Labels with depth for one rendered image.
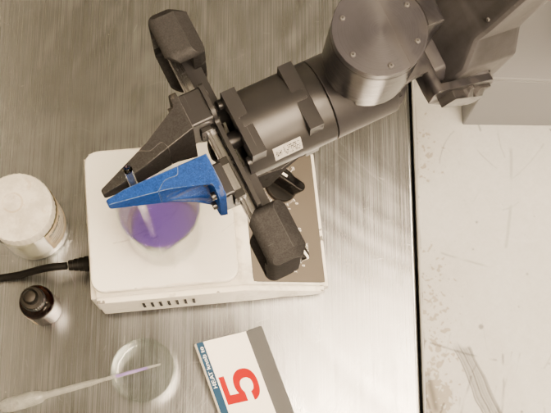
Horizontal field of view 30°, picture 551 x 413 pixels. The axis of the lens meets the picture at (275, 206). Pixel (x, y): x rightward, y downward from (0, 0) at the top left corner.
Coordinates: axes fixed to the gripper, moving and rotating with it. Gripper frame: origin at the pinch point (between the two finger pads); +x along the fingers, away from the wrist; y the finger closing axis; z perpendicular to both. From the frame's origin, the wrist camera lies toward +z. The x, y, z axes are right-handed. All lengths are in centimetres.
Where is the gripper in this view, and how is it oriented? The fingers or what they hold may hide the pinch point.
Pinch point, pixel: (153, 177)
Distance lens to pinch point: 67.9
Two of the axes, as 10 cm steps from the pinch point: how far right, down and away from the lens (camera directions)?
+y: -4.5, -8.7, 2.2
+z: -0.2, 2.5, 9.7
